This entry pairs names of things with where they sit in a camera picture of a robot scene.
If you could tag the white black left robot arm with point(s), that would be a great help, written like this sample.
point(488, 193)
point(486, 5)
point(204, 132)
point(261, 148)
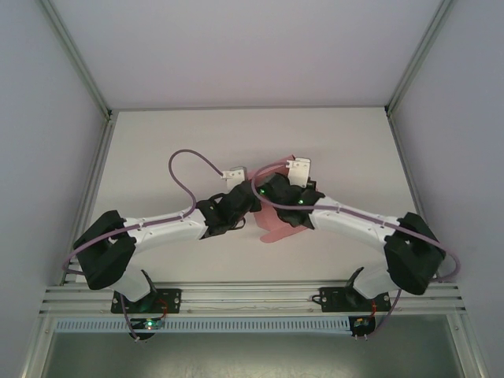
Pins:
point(165, 232)

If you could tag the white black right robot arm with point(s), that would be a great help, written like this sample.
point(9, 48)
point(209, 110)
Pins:
point(354, 228)

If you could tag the small circuit board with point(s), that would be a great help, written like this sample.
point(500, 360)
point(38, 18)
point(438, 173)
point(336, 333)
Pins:
point(360, 323)
point(149, 324)

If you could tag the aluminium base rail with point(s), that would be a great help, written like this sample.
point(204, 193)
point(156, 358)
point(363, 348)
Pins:
point(252, 297)

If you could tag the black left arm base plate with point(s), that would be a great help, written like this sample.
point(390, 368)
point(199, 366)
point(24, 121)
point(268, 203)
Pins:
point(173, 299)

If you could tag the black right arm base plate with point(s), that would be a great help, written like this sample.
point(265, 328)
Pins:
point(332, 299)

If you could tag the aluminium table edge rail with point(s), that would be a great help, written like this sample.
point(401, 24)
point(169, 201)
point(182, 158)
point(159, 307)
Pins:
point(403, 165)
point(94, 177)

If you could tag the aluminium frame post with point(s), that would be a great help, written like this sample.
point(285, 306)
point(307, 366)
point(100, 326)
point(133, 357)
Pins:
point(417, 59)
point(76, 59)

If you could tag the aluminium frame leg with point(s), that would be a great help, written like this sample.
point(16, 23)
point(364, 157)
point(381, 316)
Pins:
point(470, 346)
point(37, 346)

